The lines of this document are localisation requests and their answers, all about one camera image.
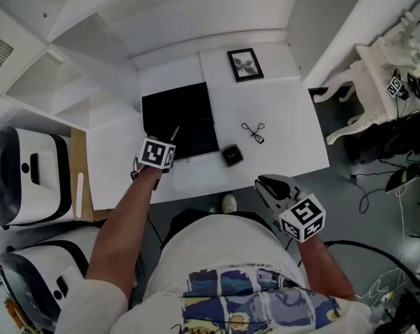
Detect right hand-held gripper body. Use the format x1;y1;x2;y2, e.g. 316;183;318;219
278;192;327;244

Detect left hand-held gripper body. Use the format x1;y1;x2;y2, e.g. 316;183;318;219
137;136;178;174

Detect black metal eyelash curler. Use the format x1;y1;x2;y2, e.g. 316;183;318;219
240;122;266;145

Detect black box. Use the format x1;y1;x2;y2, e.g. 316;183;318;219
141;81;220;161

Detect black gold-trimmed makeup compact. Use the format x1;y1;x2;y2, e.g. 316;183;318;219
219;144;244;168

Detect person's right forearm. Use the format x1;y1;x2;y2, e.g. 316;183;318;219
295;237;357;302

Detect person's left forearm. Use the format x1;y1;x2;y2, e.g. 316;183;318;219
85;167;164;309

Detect white table top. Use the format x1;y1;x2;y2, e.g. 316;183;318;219
86;49;331;211

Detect tall cardboard box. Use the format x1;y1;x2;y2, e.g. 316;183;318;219
70;127;110;222

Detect person's right white shoe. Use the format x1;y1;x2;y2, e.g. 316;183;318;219
221;193;238;214

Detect person in white shirt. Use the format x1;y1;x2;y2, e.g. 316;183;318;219
56;214;374;334

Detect person's black trousers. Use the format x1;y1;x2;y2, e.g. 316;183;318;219
160;209;277;253

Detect black oval chair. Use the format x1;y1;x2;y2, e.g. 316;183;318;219
385;164;420;194

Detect white ornate vanity table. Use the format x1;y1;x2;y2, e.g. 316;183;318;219
313;35;420;145

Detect white black robot housing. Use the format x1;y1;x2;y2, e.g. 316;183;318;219
0;226;103;334
0;126;73;228

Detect spare gripper device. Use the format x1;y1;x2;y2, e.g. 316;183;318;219
386;68;409;100

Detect black equipment pile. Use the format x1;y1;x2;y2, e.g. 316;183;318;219
376;273;420;334

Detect black device on vanity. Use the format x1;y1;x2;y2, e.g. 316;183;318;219
406;71;420;100

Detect white oval vanity mirror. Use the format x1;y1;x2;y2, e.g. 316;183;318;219
400;8;420;70

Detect thin black floor cable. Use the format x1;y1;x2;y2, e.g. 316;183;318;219
350;172;388;215

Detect thick black cable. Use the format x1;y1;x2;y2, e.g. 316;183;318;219
322;240;420;295

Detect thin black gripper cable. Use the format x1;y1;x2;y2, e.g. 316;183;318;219
146;214;162;248

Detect white floor cable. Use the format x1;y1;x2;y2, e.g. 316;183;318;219
355;182;412;302

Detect black picture frame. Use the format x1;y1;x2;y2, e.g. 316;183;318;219
226;47;265;84

